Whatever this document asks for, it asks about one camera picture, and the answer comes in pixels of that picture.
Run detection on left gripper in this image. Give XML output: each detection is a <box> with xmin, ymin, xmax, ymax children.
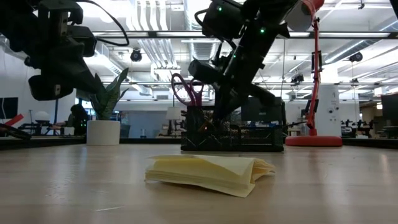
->
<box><xmin>24</xmin><ymin>0</ymin><xmax>101</xmax><ymax>101</ymax></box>

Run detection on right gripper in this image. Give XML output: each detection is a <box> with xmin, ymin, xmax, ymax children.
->
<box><xmin>188</xmin><ymin>39</ymin><xmax>281</xmax><ymax>124</ymax></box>

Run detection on purple handled scissors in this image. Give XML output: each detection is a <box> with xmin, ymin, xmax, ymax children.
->
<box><xmin>170</xmin><ymin>72</ymin><xmax>205</xmax><ymax>108</ymax></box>

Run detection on yellow sticky note pad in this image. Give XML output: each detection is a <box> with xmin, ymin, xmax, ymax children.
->
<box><xmin>144</xmin><ymin>154</ymin><xmax>277</xmax><ymax>198</ymax></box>

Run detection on black mesh desk organizer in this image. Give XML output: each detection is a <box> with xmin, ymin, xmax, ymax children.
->
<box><xmin>180</xmin><ymin>105</ymin><xmax>285</xmax><ymax>153</ymax></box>

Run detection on person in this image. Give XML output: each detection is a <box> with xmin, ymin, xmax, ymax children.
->
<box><xmin>49</xmin><ymin>103</ymin><xmax>90</xmax><ymax>136</ymax></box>

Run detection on white globe lamp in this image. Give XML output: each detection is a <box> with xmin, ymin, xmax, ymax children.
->
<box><xmin>34</xmin><ymin>110</ymin><xmax>51</xmax><ymax>123</ymax></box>

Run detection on black computer monitor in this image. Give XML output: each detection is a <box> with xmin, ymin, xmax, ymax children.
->
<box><xmin>248</xmin><ymin>96</ymin><xmax>287</xmax><ymax>124</ymax></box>
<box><xmin>381</xmin><ymin>93</ymin><xmax>398</xmax><ymax>121</ymax></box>

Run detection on green snake plant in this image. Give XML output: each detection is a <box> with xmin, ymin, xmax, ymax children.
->
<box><xmin>89</xmin><ymin>67</ymin><xmax>130</xmax><ymax>121</ymax></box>

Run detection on white lampshade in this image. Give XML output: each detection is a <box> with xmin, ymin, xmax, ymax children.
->
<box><xmin>165</xmin><ymin>106</ymin><xmax>182</xmax><ymax>121</ymax></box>

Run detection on white round plant pot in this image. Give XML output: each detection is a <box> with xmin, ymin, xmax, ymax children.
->
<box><xmin>86</xmin><ymin>119</ymin><xmax>122</xmax><ymax>146</ymax></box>

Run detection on red background bar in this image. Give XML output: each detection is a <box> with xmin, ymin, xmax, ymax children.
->
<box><xmin>0</xmin><ymin>113</ymin><xmax>25</xmax><ymax>127</ymax></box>

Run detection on red desk lamp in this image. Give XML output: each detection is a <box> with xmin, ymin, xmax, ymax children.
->
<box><xmin>284</xmin><ymin>0</ymin><xmax>343</xmax><ymax>148</ymax></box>

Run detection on black overhead light bar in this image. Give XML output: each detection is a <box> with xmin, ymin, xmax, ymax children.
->
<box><xmin>90</xmin><ymin>30</ymin><xmax>398</xmax><ymax>40</ymax></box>

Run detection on black aluminium table frame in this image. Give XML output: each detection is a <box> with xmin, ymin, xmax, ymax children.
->
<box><xmin>0</xmin><ymin>136</ymin><xmax>398</xmax><ymax>151</ymax></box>

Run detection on black wall screen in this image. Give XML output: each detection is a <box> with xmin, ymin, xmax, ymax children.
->
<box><xmin>0</xmin><ymin>96</ymin><xmax>19</xmax><ymax>120</ymax></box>

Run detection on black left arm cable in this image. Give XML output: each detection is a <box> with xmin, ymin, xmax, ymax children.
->
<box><xmin>74</xmin><ymin>0</ymin><xmax>131</xmax><ymax>48</ymax></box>

